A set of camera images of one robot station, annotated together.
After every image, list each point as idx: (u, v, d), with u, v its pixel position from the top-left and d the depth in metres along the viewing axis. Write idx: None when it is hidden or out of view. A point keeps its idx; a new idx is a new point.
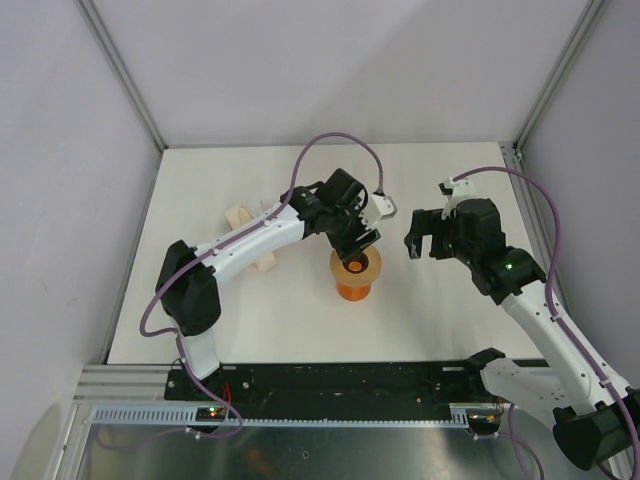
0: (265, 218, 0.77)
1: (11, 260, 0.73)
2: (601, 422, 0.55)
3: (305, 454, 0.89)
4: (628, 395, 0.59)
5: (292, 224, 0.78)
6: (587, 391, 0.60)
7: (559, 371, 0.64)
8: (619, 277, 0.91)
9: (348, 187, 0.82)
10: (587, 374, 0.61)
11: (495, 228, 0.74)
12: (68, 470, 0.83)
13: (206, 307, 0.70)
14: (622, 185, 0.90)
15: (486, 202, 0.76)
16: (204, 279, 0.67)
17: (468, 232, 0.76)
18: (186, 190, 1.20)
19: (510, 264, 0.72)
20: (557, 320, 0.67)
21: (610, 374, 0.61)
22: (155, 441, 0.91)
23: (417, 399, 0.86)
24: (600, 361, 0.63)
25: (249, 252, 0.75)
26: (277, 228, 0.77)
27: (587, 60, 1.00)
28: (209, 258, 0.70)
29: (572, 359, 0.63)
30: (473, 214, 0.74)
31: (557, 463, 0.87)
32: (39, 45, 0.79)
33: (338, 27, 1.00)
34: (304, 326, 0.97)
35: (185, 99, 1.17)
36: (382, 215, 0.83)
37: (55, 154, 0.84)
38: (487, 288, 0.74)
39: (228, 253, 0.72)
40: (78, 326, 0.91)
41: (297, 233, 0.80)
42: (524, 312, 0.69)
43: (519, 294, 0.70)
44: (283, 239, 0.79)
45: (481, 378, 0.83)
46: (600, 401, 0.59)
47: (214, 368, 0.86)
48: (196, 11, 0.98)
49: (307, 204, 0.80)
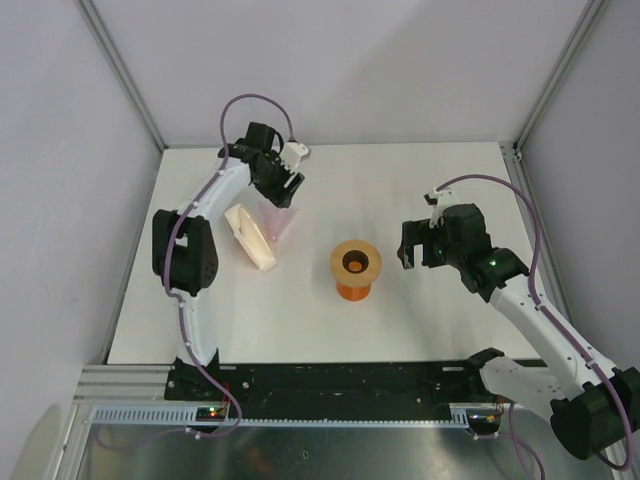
0: (219, 169, 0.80)
1: (11, 260, 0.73)
2: (590, 403, 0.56)
3: (305, 454, 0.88)
4: (615, 375, 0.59)
5: (241, 166, 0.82)
6: (574, 373, 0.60)
7: (547, 357, 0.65)
8: (618, 276, 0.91)
9: (269, 133, 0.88)
10: (573, 357, 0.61)
11: (480, 229, 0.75)
12: (68, 470, 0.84)
13: (210, 255, 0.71)
14: (622, 185, 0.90)
15: (470, 205, 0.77)
16: (199, 226, 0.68)
17: (455, 234, 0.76)
18: (186, 190, 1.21)
19: (495, 261, 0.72)
20: (541, 308, 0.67)
21: (595, 355, 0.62)
22: (154, 441, 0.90)
23: (417, 399, 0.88)
24: (585, 345, 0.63)
25: (221, 199, 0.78)
26: (232, 173, 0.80)
27: (586, 60, 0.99)
28: (193, 211, 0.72)
29: (557, 344, 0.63)
30: (457, 217, 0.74)
31: (558, 463, 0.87)
32: (39, 45, 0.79)
33: (337, 27, 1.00)
34: (304, 325, 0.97)
35: (185, 99, 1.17)
36: (301, 153, 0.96)
37: (55, 153, 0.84)
38: (474, 286, 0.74)
39: (206, 202, 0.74)
40: (77, 326, 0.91)
41: (245, 177, 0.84)
42: (511, 305, 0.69)
43: (504, 287, 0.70)
44: (238, 185, 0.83)
45: (481, 377, 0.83)
46: (588, 382, 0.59)
47: (214, 350, 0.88)
48: (197, 11, 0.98)
49: (243, 150, 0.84)
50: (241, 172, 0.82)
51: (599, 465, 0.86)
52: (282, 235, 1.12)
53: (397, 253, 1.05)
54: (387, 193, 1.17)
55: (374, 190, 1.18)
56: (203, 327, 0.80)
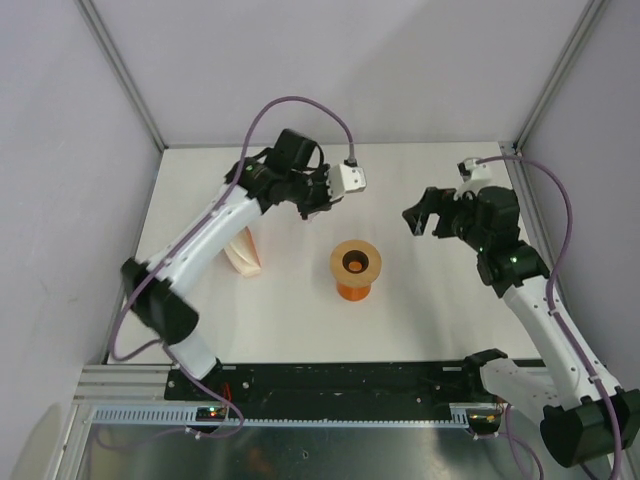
0: (212, 209, 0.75)
1: (10, 261, 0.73)
2: (585, 414, 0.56)
3: (305, 454, 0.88)
4: (616, 394, 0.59)
5: (240, 208, 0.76)
6: (575, 385, 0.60)
7: (551, 364, 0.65)
8: (618, 278, 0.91)
9: (296, 151, 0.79)
10: (577, 369, 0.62)
11: (512, 222, 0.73)
12: (68, 470, 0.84)
13: (180, 316, 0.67)
14: (622, 186, 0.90)
15: (511, 193, 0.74)
16: (164, 293, 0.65)
17: (485, 221, 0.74)
18: (186, 191, 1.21)
19: (516, 257, 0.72)
20: (554, 314, 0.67)
21: (600, 371, 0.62)
22: (154, 441, 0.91)
23: (417, 399, 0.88)
24: (592, 359, 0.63)
25: (204, 249, 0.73)
26: (226, 216, 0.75)
27: (587, 60, 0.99)
28: (163, 268, 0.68)
29: (564, 354, 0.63)
30: (493, 204, 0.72)
31: (558, 464, 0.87)
32: (38, 45, 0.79)
33: (338, 27, 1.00)
34: (307, 324, 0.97)
35: (185, 99, 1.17)
36: (345, 191, 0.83)
37: (55, 154, 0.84)
38: (490, 278, 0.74)
39: (182, 258, 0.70)
40: (78, 327, 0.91)
41: (248, 213, 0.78)
42: (524, 306, 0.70)
43: (520, 286, 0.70)
44: (234, 226, 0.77)
45: (481, 376, 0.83)
46: (587, 395, 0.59)
47: (214, 363, 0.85)
48: (196, 11, 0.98)
49: (255, 181, 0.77)
50: (238, 214, 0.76)
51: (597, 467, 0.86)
52: (282, 235, 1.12)
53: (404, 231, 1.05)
54: (387, 193, 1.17)
55: (373, 190, 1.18)
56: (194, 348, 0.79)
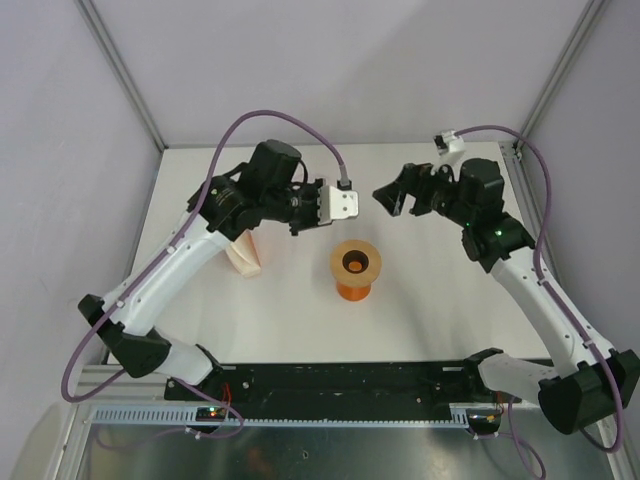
0: (168, 244, 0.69)
1: (10, 260, 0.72)
2: (582, 381, 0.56)
3: (305, 454, 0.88)
4: (611, 356, 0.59)
5: (201, 241, 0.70)
6: (570, 352, 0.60)
7: (545, 334, 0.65)
8: (618, 277, 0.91)
9: (268, 171, 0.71)
10: (571, 336, 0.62)
11: (497, 196, 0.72)
12: (68, 470, 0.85)
13: (140, 355, 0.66)
14: (622, 185, 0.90)
15: (492, 166, 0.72)
16: (115, 339, 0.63)
17: (469, 197, 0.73)
18: (186, 191, 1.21)
19: (500, 231, 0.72)
20: (543, 284, 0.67)
21: (593, 336, 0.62)
22: (154, 441, 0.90)
23: (417, 399, 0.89)
24: (584, 324, 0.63)
25: (163, 287, 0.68)
26: (185, 250, 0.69)
27: (586, 60, 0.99)
28: (116, 311, 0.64)
29: (556, 322, 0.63)
30: (478, 179, 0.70)
31: (558, 463, 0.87)
32: (38, 45, 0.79)
33: (338, 27, 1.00)
34: (307, 324, 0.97)
35: (185, 99, 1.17)
36: (331, 218, 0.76)
37: (55, 154, 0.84)
38: (476, 253, 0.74)
39: (136, 299, 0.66)
40: (77, 327, 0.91)
41: (215, 244, 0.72)
42: (513, 278, 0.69)
43: (508, 259, 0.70)
44: (198, 259, 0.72)
45: (482, 377, 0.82)
46: (583, 361, 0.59)
47: (208, 368, 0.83)
48: (196, 12, 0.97)
49: (221, 207, 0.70)
50: (199, 247, 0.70)
51: (598, 467, 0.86)
52: (282, 235, 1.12)
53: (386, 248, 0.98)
54: None
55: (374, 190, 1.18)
56: (185, 365, 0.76)
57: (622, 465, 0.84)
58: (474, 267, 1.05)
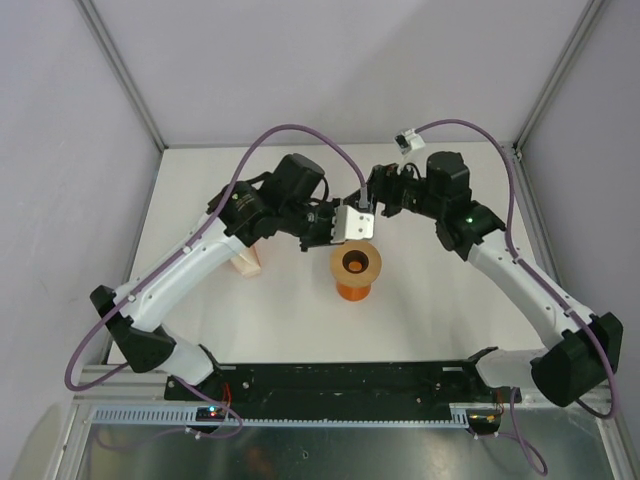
0: (184, 244, 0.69)
1: (10, 260, 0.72)
2: (569, 347, 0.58)
3: (305, 454, 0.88)
4: (592, 321, 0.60)
5: (218, 244, 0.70)
6: (553, 322, 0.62)
7: (527, 309, 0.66)
8: (617, 277, 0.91)
9: (294, 181, 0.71)
10: (552, 307, 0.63)
11: (465, 186, 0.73)
12: (68, 470, 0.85)
13: (147, 350, 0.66)
14: (622, 185, 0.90)
15: (457, 158, 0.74)
16: (124, 334, 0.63)
17: (438, 189, 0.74)
18: (186, 191, 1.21)
19: (471, 218, 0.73)
20: (519, 262, 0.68)
21: (573, 303, 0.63)
22: (154, 442, 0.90)
23: (416, 399, 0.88)
24: (563, 294, 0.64)
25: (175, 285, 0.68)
26: (201, 252, 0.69)
27: (586, 60, 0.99)
28: (126, 305, 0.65)
29: (536, 296, 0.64)
30: (445, 172, 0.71)
31: (559, 463, 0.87)
32: (38, 46, 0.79)
33: (338, 27, 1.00)
34: (307, 325, 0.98)
35: (185, 99, 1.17)
36: (345, 238, 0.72)
37: (55, 154, 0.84)
38: (451, 244, 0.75)
39: (147, 295, 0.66)
40: (77, 327, 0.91)
41: (229, 249, 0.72)
42: (489, 261, 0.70)
43: (481, 244, 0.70)
44: (213, 260, 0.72)
45: (482, 378, 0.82)
46: (567, 329, 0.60)
47: (208, 368, 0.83)
48: (196, 12, 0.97)
49: (241, 212, 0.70)
50: (215, 249, 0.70)
51: (598, 467, 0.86)
52: (282, 235, 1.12)
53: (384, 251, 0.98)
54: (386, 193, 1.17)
55: None
56: (185, 363, 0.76)
57: (622, 464, 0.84)
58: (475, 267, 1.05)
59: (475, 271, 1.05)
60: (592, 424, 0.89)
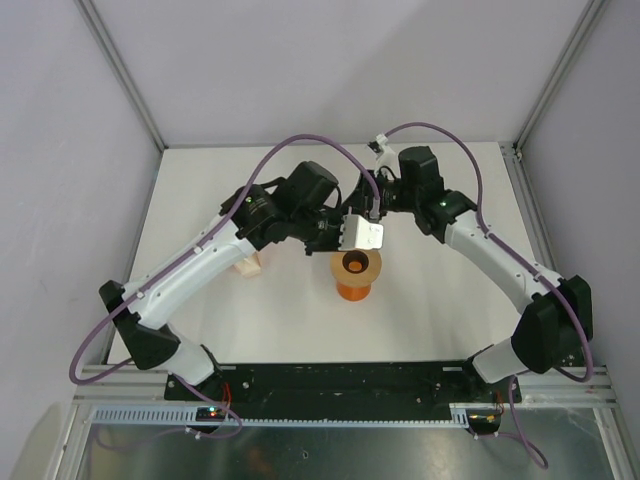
0: (195, 244, 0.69)
1: (11, 260, 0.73)
2: (539, 307, 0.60)
3: (305, 454, 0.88)
4: (561, 284, 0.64)
5: (227, 247, 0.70)
6: (523, 287, 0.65)
7: (501, 281, 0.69)
8: (617, 277, 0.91)
9: (308, 188, 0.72)
10: (521, 273, 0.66)
11: (436, 173, 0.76)
12: (68, 470, 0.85)
13: (153, 346, 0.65)
14: (622, 185, 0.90)
15: (427, 148, 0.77)
16: (130, 328, 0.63)
17: (411, 178, 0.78)
18: (186, 191, 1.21)
19: (444, 202, 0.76)
20: (490, 236, 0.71)
21: (541, 269, 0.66)
22: (154, 442, 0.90)
23: (417, 399, 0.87)
24: (532, 261, 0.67)
25: (183, 286, 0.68)
26: (211, 253, 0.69)
27: (587, 60, 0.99)
28: (134, 303, 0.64)
29: (506, 265, 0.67)
30: (413, 161, 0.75)
31: (559, 464, 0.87)
32: (38, 46, 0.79)
33: (338, 27, 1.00)
34: (305, 325, 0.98)
35: (186, 99, 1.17)
36: (355, 246, 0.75)
37: (55, 155, 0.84)
38: (428, 229, 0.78)
39: (155, 294, 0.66)
40: (77, 326, 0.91)
41: (239, 253, 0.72)
42: (463, 239, 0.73)
43: (454, 223, 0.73)
44: (223, 262, 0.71)
45: (483, 378, 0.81)
46: (536, 292, 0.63)
47: (210, 368, 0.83)
48: (196, 12, 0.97)
49: (252, 216, 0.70)
50: (225, 251, 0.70)
51: (598, 467, 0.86)
52: None
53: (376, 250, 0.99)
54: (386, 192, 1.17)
55: None
56: (185, 364, 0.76)
57: (622, 465, 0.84)
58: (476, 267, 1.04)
59: (478, 270, 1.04)
60: (592, 424, 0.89)
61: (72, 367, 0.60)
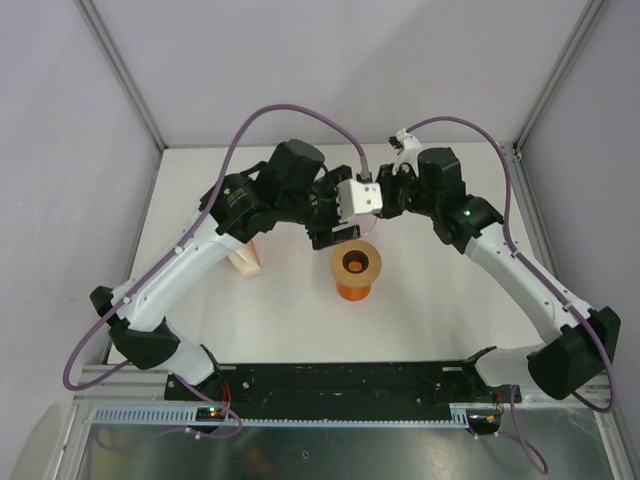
0: (176, 244, 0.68)
1: (11, 261, 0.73)
2: (567, 341, 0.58)
3: (305, 454, 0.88)
4: (591, 315, 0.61)
5: (208, 244, 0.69)
6: (552, 317, 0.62)
7: (527, 307, 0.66)
8: (617, 277, 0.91)
9: (287, 173, 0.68)
10: (550, 301, 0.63)
11: (457, 178, 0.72)
12: (68, 470, 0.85)
13: (149, 347, 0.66)
14: (622, 185, 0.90)
15: (446, 151, 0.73)
16: (120, 335, 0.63)
17: (430, 183, 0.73)
18: (187, 191, 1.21)
19: (468, 211, 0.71)
20: (517, 256, 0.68)
21: (571, 298, 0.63)
22: (154, 441, 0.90)
23: (416, 399, 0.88)
24: (561, 288, 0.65)
25: (169, 287, 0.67)
26: (194, 251, 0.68)
27: (587, 60, 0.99)
28: (122, 308, 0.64)
29: (534, 290, 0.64)
30: (435, 165, 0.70)
31: (558, 463, 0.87)
32: (38, 45, 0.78)
33: (338, 27, 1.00)
34: (305, 326, 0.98)
35: (186, 100, 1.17)
36: (357, 212, 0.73)
37: (55, 154, 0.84)
38: (448, 237, 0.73)
39: (142, 297, 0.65)
40: (77, 327, 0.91)
41: (223, 248, 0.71)
42: (487, 254, 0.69)
43: (479, 237, 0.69)
44: (208, 258, 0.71)
45: (481, 377, 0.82)
46: (565, 324, 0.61)
47: (210, 368, 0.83)
48: (196, 11, 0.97)
49: (230, 209, 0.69)
50: (207, 248, 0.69)
51: (599, 467, 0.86)
52: (282, 235, 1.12)
53: (377, 250, 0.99)
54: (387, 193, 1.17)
55: None
56: (185, 364, 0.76)
57: (622, 465, 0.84)
58: (477, 267, 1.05)
59: (477, 270, 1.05)
60: (592, 424, 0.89)
61: (67, 378, 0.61)
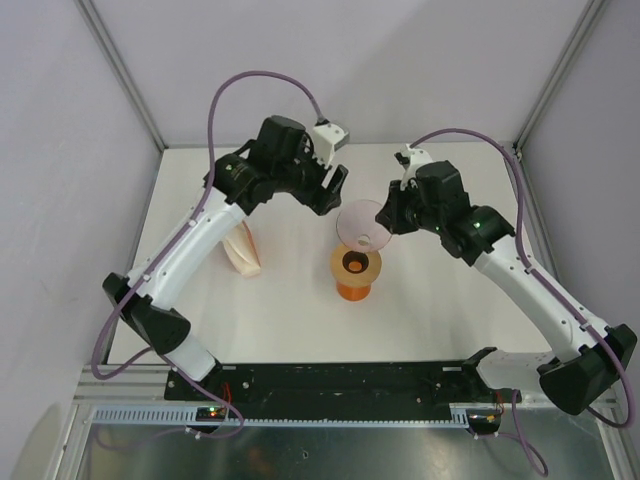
0: (189, 218, 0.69)
1: (11, 261, 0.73)
2: (587, 365, 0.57)
3: (305, 454, 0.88)
4: (608, 335, 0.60)
5: (221, 213, 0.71)
6: (569, 338, 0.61)
7: (542, 324, 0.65)
8: (617, 277, 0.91)
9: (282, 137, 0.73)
10: (567, 320, 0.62)
11: (459, 189, 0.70)
12: (68, 470, 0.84)
13: (170, 327, 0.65)
14: (623, 185, 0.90)
15: (445, 163, 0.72)
16: (143, 312, 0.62)
17: (431, 196, 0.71)
18: (186, 190, 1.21)
19: (478, 222, 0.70)
20: (532, 272, 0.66)
21: (588, 316, 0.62)
22: (154, 441, 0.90)
23: (417, 399, 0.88)
24: (577, 306, 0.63)
25: (186, 260, 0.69)
26: (207, 223, 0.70)
27: (586, 61, 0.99)
28: (142, 286, 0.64)
29: (550, 308, 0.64)
30: (434, 177, 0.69)
31: (558, 463, 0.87)
32: (38, 45, 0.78)
33: (338, 27, 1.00)
34: (304, 326, 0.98)
35: (186, 100, 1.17)
36: (334, 144, 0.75)
37: (55, 154, 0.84)
38: (458, 250, 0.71)
39: (161, 273, 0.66)
40: (78, 327, 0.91)
41: (232, 219, 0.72)
42: (499, 271, 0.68)
43: (491, 252, 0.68)
44: (220, 231, 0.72)
45: (481, 377, 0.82)
46: (583, 345, 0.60)
47: (213, 364, 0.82)
48: (196, 11, 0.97)
49: (235, 181, 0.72)
50: (220, 219, 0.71)
51: (599, 466, 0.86)
52: (282, 235, 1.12)
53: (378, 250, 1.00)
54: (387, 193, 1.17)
55: (374, 189, 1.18)
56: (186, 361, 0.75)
57: (621, 465, 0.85)
58: None
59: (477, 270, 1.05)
60: (592, 424, 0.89)
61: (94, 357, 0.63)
